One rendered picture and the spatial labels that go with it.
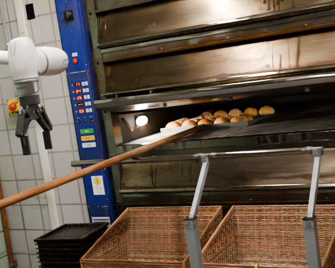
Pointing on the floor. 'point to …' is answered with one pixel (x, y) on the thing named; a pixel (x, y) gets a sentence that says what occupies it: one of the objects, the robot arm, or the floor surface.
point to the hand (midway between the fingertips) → (38, 149)
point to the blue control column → (77, 38)
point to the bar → (311, 248)
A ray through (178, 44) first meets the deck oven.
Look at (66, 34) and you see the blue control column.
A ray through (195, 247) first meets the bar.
